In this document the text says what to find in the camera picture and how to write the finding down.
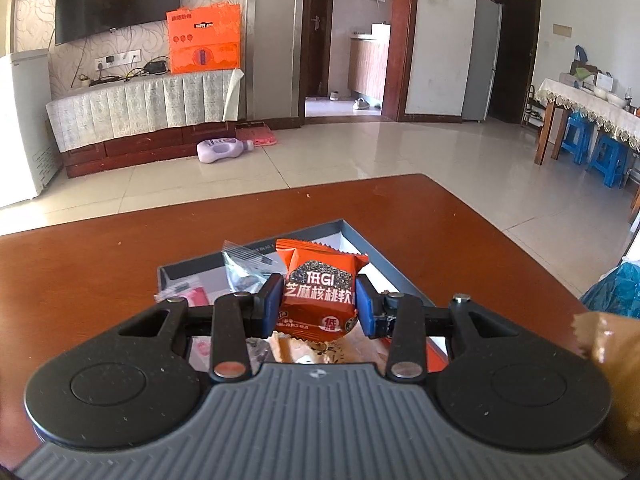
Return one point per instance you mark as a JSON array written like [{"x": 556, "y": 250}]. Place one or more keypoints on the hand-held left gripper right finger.
[{"x": 364, "y": 306}]

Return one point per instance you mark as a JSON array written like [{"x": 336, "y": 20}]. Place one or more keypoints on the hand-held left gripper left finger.
[{"x": 272, "y": 296}]

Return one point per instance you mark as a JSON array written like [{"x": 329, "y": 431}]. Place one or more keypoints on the orange small snack packet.
[{"x": 320, "y": 285}]

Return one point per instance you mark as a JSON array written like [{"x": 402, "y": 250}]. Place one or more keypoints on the grey shallow cardboard box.
[{"x": 200, "y": 267}]

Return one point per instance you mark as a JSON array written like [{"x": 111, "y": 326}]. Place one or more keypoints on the clear small snack packet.
[{"x": 192, "y": 296}]

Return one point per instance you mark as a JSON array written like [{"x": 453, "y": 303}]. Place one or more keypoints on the olive brown snack packet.
[{"x": 615, "y": 360}]

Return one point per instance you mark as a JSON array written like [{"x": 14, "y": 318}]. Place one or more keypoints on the clear sunflower seed bag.
[{"x": 240, "y": 270}]

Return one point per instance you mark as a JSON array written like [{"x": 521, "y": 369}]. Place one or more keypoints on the beige pastry packet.
[{"x": 320, "y": 352}]

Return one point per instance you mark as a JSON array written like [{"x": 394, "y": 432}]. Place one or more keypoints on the purple detergent bottle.
[{"x": 217, "y": 151}]

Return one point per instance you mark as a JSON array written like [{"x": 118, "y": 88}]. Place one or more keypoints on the pink floor cloth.
[{"x": 257, "y": 137}]

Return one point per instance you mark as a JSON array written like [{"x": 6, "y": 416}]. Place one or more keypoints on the brown wooden tv cabinet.
[{"x": 150, "y": 147}]

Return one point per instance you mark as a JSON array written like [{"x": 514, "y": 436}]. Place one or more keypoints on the wooden kitchen cabinet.
[{"x": 367, "y": 65}]

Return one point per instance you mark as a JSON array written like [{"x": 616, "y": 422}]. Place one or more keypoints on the white lace cabinet cloth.
[{"x": 125, "y": 105}]

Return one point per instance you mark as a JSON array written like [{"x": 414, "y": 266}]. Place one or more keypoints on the blue plastic bag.
[{"x": 617, "y": 287}]

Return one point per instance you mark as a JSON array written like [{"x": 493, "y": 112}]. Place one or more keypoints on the black power adapter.
[{"x": 156, "y": 66}]

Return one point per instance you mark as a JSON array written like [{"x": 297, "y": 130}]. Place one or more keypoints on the orange gift box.
[{"x": 205, "y": 40}]

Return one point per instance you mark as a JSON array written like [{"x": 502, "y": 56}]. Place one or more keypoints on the blue plastic stool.
[
  {"x": 575, "y": 137},
  {"x": 607, "y": 160}
]

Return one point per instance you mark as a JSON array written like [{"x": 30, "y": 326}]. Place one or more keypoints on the grey refrigerator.
[{"x": 482, "y": 60}]

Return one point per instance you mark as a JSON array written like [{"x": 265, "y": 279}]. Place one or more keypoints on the black power strip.
[{"x": 105, "y": 80}]

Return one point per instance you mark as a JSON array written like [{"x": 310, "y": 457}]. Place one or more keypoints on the brown wooden door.
[{"x": 316, "y": 25}]

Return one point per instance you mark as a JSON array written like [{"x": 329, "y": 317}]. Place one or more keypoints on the dining table with lace cloth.
[{"x": 590, "y": 110}]

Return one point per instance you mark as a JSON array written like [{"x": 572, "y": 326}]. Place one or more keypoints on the white chest freezer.
[{"x": 20, "y": 125}]

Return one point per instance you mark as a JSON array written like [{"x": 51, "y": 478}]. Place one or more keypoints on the brown wooden door frame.
[{"x": 407, "y": 35}]

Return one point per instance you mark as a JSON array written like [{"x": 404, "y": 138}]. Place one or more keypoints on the white wall socket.
[
  {"x": 128, "y": 56},
  {"x": 105, "y": 63}
]

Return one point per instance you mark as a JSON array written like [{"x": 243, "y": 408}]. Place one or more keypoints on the beige wall panel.
[{"x": 562, "y": 30}]

